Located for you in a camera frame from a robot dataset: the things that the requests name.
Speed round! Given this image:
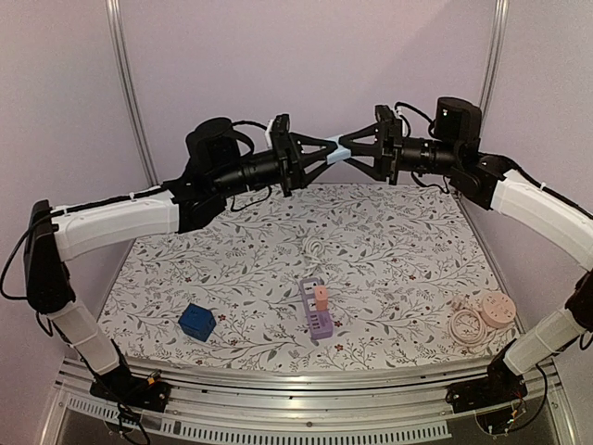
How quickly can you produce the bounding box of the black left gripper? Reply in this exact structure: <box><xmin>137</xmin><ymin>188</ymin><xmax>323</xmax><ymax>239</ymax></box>
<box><xmin>212</xmin><ymin>129</ymin><xmax>336</xmax><ymax>198</ymax></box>

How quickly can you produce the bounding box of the light blue plug adapter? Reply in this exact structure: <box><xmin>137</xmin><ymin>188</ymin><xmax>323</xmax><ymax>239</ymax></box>
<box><xmin>326</xmin><ymin>135</ymin><xmax>351</xmax><ymax>165</ymax></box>

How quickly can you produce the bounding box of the pink plug adapter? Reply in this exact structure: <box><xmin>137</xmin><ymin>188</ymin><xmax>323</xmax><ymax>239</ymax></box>
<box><xmin>313</xmin><ymin>286</ymin><xmax>329</xmax><ymax>312</ymax></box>

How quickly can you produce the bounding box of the purple power strip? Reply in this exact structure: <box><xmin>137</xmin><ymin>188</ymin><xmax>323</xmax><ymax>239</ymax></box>
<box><xmin>298</xmin><ymin>277</ymin><xmax>334</xmax><ymax>340</ymax></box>

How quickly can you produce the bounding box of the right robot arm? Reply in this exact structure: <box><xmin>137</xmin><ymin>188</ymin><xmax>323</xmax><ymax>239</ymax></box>
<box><xmin>327</xmin><ymin>96</ymin><xmax>592</xmax><ymax>404</ymax></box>

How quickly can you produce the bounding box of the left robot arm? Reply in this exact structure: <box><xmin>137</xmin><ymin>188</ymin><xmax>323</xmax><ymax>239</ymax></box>
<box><xmin>23</xmin><ymin>114</ymin><xmax>340</xmax><ymax>402</ymax></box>

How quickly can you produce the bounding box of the floral table cloth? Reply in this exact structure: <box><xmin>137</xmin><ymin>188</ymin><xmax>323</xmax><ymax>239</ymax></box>
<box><xmin>99</xmin><ymin>184</ymin><xmax>519</xmax><ymax>374</ymax></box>

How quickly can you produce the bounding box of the dark blue cube socket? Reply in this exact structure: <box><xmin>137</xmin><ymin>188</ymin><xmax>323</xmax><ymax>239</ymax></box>
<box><xmin>178</xmin><ymin>303</ymin><xmax>216</xmax><ymax>342</ymax></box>

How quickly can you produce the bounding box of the pink round power socket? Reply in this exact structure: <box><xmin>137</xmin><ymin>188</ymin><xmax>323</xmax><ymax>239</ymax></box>
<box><xmin>480</xmin><ymin>292</ymin><xmax>516</xmax><ymax>329</ymax></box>

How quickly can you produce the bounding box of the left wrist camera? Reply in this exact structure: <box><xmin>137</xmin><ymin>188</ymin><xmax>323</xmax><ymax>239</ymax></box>
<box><xmin>264</xmin><ymin>113</ymin><xmax>290</xmax><ymax>149</ymax></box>

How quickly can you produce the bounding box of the white coiled power cable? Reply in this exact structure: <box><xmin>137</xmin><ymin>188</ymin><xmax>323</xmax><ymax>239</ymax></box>
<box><xmin>300</xmin><ymin>235</ymin><xmax>325</xmax><ymax>279</ymax></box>

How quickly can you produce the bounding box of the right aluminium frame post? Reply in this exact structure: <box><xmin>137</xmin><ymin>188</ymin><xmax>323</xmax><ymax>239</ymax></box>
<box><xmin>479</xmin><ymin>0</ymin><xmax>510</xmax><ymax>117</ymax></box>

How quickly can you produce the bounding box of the aluminium frame post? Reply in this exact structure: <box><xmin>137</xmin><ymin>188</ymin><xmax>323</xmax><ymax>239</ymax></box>
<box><xmin>105</xmin><ymin>0</ymin><xmax>158</xmax><ymax>185</ymax></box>
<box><xmin>479</xmin><ymin>0</ymin><xmax>510</xmax><ymax>117</ymax></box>

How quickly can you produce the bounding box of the left aluminium frame post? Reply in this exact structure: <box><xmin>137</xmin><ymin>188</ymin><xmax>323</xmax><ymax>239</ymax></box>
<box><xmin>105</xmin><ymin>0</ymin><xmax>158</xmax><ymax>185</ymax></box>

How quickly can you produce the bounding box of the aluminium front rail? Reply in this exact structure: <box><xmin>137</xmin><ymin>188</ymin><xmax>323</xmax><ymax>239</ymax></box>
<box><xmin>39</xmin><ymin>356</ymin><xmax>580</xmax><ymax>445</ymax></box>

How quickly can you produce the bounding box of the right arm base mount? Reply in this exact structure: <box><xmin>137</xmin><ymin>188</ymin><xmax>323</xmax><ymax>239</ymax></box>
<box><xmin>445</xmin><ymin>361</ymin><xmax>528</xmax><ymax>413</ymax></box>

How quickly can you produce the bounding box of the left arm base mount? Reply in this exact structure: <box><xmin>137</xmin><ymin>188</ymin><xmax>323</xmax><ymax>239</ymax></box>
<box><xmin>89</xmin><ymin>342</ymin><xmax>171</xmax><ymax>413</ymax></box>

